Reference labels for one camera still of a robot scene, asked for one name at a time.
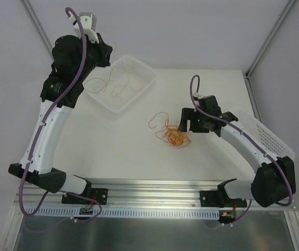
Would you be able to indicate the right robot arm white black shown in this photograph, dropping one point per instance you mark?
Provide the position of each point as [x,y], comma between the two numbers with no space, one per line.
[269,157]

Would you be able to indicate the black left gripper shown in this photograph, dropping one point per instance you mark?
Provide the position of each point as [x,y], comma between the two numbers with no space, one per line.
[104,52]

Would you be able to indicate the white left plastic basket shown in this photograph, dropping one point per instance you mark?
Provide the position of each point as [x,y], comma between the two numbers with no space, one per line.
[119,85]

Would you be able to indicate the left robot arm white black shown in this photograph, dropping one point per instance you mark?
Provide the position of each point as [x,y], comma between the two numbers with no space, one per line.
[59,95]

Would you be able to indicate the white slotted cable duct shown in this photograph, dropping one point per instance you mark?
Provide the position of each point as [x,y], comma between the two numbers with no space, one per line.
[136,213]

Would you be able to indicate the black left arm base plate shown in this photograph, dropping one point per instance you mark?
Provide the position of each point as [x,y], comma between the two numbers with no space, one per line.
[98,194]

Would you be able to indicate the aluminium frame post right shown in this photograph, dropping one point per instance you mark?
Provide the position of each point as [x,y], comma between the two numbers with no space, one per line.
[289,5]

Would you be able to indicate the white plastic basket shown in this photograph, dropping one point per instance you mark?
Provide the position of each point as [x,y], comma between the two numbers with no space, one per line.
[119,85]
[266,138]

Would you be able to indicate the aluminium frame post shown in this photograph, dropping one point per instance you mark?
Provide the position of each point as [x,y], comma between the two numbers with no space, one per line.
[289,5]
[47,39]

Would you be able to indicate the aluminium frame post left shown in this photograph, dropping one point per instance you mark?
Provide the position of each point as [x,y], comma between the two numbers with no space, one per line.
[47,39]

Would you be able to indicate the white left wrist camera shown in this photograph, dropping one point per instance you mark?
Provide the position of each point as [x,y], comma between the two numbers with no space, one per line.
[88,21]

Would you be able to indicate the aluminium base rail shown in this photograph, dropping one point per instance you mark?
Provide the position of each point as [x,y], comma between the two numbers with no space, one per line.
[127,193]

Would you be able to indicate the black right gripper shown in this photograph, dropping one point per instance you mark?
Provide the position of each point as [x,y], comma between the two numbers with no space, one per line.
[191,120]

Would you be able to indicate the white right plastic basket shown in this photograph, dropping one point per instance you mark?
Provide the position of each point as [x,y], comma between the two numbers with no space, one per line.
[266,138]

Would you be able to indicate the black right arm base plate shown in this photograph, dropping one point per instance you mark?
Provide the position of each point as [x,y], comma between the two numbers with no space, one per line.
[219,199]

